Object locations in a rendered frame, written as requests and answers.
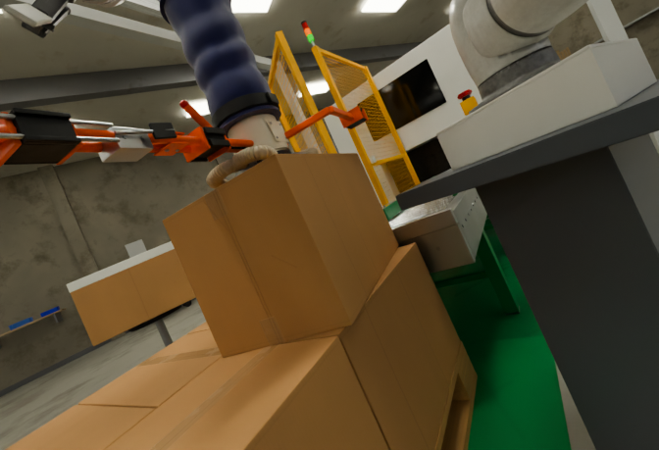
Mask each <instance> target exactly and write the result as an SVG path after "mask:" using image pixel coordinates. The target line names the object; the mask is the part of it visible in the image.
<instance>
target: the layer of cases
mask: <svg viewBox="0 0 659 450"><path fill-rule="evenodd" d="M459 344H460V338H459V336H458V334H457V332H456V330H455V327H454V325H453V323H452V322H451V320H450V317H449V315H448V313H447V311H446V309H445V306H444V304H443V302H442V300H441V298H440V295H439V293H438V291H437V289H436V287H435V285H434V282H433V280H432V278H431V275H430V272H429V270H428V268H427V266H426V264H425V261H424V259H423V257H422V255H421V253H420V250H419V248H418V246H417V244H416V242H414V243H411V244H408V245H405V246H401V247H398V248H397V249H396V251H395V253H394V254H393V256H392V258H391V260H390V261H389V263H388V265H387V266H386V268H385V270H384V271H383V273H382V275H381V276H380V279H379V280H378V282H377V284H376V285H375V287H374V289H373V291H372V292H371V294H370V296H369V297H368V299H367V301H366V302H365V304H364V306H363V307H362V309H361V311H360V312H359V314H358V316H357V318H356V319H355V321H354V323H353V324H352V325H349V326H345V327H341V328H337V329H333V330H329V331H325V332H321V333H317V334H314V335H310V336H306V337H302V338H298V339H294V340H290V341H286V342H283V343H279V344H275V345H271V346H267V347H263V348H260V349H256V350H252V351H248V352H244V353H240V354H236V355H232V356H228V357H224V358H223V357H222V355H221V352H220V350H219V348H218V346H217V343H216V341H215V339H214V337H213V334H212V332H211V330H210V328H209V326H208V324H207V322H205V323H204V324H202V325H200V326H198V327H197V328H195V329H194V330H192V331H191V332H189V333H188V334H187V335H184V336H183V337H181V338H180V339H178V340H176V341H175V342H173V343H172V344H170V345H169V346H167V347H165V348H164V349H162V350H161V351H159V352H158V353H156V354H155V355H153V356H151V357H150V358H148V359H147V360H145V361H144V362H142V363H140V364H139V365H137V366H136V367H134V368H133V369H131V370H129V371H128V372H126V373H125V374H123V375H121V376H119V377H118V378H116V379H115V380H113V381H112V382H110V383H109V384H107V385H105V386H104V387H102V388H101V389H99V390H98V391H96V392H94V393H93V394H91V395H90V396H88V397H87V398H85V399H83V400H82V401H80V402H79V403H78V405H74V406H72V407H71V408H70V409H69V410H67V411H66V412H64V413H62V414H61V415H59V416H58V417H56V418H55V419H53V420H52V421H50V422H48V423H47V424H45V425H43V426H42V427H40V428H38V429H37V430H35V431H34V432H32V433H31V434H29V435H27V436H26V437H24V438H23V439H21V440H20V441H18V442H16V443H15V444H13V445H12V446H10V447H9V448H7V449H6V450H434V447H435V443H436V440H437V436H438V431H439V427H440V423H441V419H442V415H443V410H444V406H445V402H446V398H447V394H448V389H449V385H450V381H451V378H452V374H453V370H454V365H455V361H456V357H457V353H458V349H459Z"/></svg>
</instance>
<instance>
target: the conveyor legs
mask: <svg viewBox="0 0 659 450"><path fill-rule="evenodd" d="M491 228H493V225H492V224H489V225H485V226H484V227H483V231H482V237H481V241H480V245H479V248H478V252H477V253H478V255H479V257H480V259H481V261H482V265H483V267H484V271H479V272H475V273H470V274H466V275H458V276H454V277H450V278H445V279H441V280H436V281H434V285H435V287H436V288H440V287H445V286H449V285H454V284H459V283H464V282H469V281H473V280H478V279H483V278H489V280H490V282H491V284H492V287H493V289H494V291H495V293H496V295H497V297H498V300H499V302H500V304H501V306H502V308H503V310H504V313H505V315H513V314H520V306H519V304H518V302H517V300H516V297H515V295H514V293H513V291H512V289H511V287H510V284H509V282H508V280H507V278H506V276H505V274H504V272H503V270H502V268H501V266H500V264H499V262H498V259H497V257H496V255H495V253H494V251H493V249H492V246H491V244H490V242H489V240H488V238H487V236H486V233H485V230H488V229H491Z"/></svg>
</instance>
